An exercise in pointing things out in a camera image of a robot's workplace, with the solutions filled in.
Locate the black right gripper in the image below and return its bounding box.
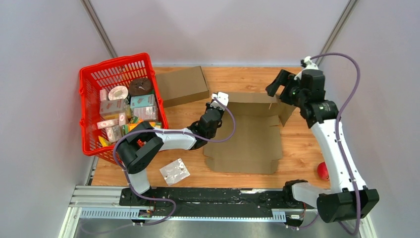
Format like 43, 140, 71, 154
265, 69, 306, 108

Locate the brown cardboard box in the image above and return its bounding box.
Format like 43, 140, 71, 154
156, 66, 210, 108

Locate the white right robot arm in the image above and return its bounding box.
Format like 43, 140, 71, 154
265, 69, 379, 223

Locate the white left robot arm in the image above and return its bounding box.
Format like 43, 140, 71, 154
112, 97, 229, 206

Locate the teal snack box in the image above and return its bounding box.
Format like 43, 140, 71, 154
130, 94, 156, 110

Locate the orange snack box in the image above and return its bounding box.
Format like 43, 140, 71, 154
122, 120, 162, 133

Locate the clear plastic bag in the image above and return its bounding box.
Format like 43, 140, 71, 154
159, 158, 190, 186

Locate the brown round cake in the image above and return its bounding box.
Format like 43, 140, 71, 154
128, 78, 153, 97

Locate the red apple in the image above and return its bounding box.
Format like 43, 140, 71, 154
316, 162, 329, 181

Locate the pink white carton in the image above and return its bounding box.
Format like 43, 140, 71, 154
99, 99, 128, 119

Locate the pink white tape roll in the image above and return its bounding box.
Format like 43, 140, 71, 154
108, 86, 129, 101

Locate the red plastic basket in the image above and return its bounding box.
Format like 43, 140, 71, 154
79, 53, 168, 163

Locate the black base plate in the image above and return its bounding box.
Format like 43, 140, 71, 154
119, 187, 311, 219

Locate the aluminium front rail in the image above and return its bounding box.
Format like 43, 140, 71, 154
70, 186, 316, 223

